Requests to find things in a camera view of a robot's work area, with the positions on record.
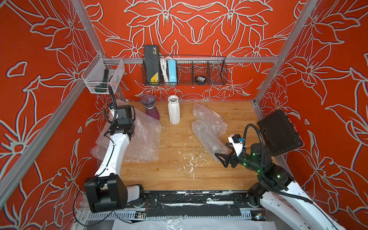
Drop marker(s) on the black plastic tool case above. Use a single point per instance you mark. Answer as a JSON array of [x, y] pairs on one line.
[[279, 133]]

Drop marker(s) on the black wire wall basket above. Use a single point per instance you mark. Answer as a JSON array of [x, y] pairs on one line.
[[188, 68]]

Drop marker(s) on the bubble bundle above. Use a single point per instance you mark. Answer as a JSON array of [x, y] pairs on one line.
[[213, 120]]

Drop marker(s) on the clear plastic wall bin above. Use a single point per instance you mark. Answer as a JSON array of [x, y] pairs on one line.
[[93, 75]]

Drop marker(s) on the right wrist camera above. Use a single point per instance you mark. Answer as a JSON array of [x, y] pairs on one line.
[[237, 142]]

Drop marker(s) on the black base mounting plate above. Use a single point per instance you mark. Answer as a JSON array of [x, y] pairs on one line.
[[160, 205]]

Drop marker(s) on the black box with yellow label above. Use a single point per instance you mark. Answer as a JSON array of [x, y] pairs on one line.
[[152, 63]]

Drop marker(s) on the light blue box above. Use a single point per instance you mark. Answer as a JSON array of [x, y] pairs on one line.
[[172, 71]]

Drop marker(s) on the white ribbed ceramic vase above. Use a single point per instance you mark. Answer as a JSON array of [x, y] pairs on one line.
[[174, 109]]

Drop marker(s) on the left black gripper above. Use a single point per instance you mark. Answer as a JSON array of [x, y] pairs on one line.
[[122, 126]]

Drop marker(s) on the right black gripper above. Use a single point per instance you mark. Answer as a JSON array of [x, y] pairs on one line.
[[231, 160]]

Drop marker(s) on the bubble roll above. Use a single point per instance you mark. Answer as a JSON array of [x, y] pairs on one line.
[[142, 147], [210, 142]]

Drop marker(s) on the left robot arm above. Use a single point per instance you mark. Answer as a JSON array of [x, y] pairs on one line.
[[106, 190]]

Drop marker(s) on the purple glass vase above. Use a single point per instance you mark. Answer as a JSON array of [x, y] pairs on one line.
[[149, 102]]

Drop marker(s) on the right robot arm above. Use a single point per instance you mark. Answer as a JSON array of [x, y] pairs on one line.
[[293, 206]]

